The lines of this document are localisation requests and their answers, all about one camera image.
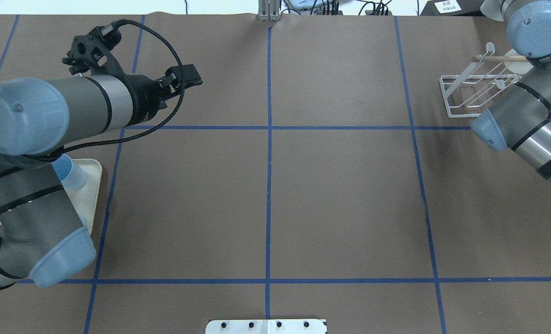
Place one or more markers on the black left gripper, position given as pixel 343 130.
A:
pixel 144 99

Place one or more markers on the grey cup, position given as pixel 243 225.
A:
pixel 493 9

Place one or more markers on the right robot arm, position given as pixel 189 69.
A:
pixel 520 120

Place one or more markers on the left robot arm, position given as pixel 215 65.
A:
pixel 41 234

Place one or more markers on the blue cup far side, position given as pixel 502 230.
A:
pixel 70 174

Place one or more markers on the cream plastic tray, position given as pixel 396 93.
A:
pixel 85 198

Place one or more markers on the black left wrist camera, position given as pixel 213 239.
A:
pixel 93 52

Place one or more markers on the aluminium frame post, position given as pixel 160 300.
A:
pixel 269 10

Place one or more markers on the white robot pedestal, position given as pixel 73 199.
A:
pixel 267 326

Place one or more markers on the white wire cup rack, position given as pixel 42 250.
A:
pixel 485 78

